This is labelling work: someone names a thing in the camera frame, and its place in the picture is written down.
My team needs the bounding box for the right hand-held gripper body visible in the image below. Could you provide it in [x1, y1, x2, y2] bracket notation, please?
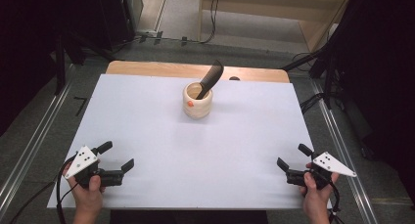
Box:
[285, 151, 358, 191]

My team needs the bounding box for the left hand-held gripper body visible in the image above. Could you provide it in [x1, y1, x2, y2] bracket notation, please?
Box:
[64, 145, 125, 190]

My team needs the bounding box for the cream ringed duck cup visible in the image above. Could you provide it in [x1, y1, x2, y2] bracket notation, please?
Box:
[182, 81, 214, 119]

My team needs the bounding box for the black comb with silver tip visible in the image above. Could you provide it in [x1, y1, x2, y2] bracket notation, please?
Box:
[195, 60, 225, 101]

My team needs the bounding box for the person's left hand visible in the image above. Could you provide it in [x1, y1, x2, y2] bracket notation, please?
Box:
[62, 163, 107, 216]

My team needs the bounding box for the person's right hand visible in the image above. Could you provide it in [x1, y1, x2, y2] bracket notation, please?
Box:
[299, 163, 341, 219]

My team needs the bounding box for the black tape floor mark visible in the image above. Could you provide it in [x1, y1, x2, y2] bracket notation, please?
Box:
[73, 97, 89, 117]

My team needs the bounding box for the dark curtain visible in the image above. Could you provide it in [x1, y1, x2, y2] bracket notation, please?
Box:
[0, 0, 67, 135]
[326, 0, 415, 193]

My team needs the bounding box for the black equipment case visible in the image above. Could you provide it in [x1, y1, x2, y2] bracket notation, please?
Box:
[65, 0, 145, 53]

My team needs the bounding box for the light wooden cabinet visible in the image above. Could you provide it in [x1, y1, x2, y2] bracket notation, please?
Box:
[199, 0, 355, 53]

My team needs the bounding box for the aluminium floor rail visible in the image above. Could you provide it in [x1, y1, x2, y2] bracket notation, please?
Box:
[309, 78, 380, 224]
[0, 64, 76, 215]

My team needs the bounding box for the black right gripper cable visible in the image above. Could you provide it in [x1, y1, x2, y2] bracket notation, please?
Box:
[327, 179, 346, 224]

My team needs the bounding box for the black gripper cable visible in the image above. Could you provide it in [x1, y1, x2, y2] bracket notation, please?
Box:
[327, 179, 346, 224]
[56, 155, 79, 224]

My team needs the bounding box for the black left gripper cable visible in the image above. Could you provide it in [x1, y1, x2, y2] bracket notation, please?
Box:
[56, 155, 79, 224]

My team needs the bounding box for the black floor cable bundle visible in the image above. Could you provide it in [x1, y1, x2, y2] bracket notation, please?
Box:
[299, 92, 327, 114]

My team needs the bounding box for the black hanging cable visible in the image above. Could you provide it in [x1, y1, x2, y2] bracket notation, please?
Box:
[199, 0, 220, 45]

